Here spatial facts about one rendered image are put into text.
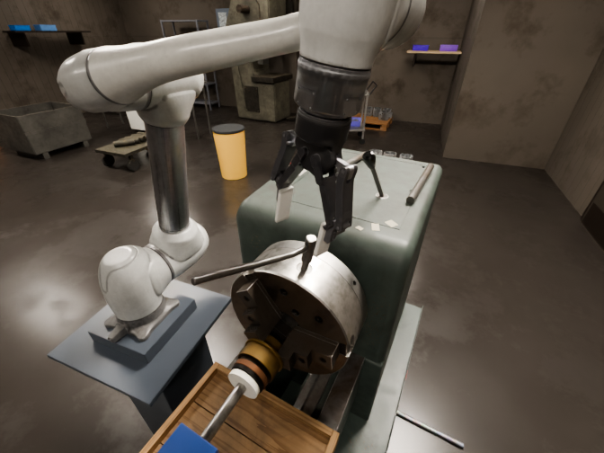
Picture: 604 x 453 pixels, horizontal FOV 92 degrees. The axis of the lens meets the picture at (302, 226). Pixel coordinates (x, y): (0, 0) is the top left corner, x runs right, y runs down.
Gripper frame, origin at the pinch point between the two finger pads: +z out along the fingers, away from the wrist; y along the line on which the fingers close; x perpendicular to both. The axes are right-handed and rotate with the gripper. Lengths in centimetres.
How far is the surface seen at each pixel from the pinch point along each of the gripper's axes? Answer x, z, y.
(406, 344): 60, 76, 19
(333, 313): 2.5, 15.6, 10.5
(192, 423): -24, 50, 0
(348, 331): 4.7, 19.8, 13.7
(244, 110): 341, 188, -537
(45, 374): -68, 161, -111
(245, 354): -12.7, 25.0, 3.4
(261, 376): -12.6, 25.3, 8.5
